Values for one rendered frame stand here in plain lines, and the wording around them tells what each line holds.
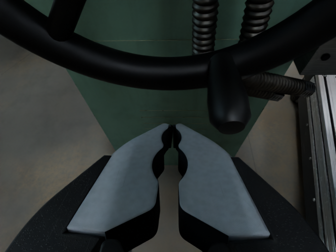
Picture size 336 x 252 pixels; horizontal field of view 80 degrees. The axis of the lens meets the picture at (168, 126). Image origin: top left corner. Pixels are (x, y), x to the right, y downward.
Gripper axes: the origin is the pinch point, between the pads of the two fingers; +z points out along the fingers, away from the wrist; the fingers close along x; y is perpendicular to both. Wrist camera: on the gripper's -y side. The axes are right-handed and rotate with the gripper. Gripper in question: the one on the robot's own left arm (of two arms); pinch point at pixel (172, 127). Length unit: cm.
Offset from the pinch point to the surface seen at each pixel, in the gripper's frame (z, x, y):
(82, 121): 74, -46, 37
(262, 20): 9.4, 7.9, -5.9
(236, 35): 25.2, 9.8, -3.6
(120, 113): 35.9, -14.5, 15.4
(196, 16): 9.4, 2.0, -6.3
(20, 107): 81, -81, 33
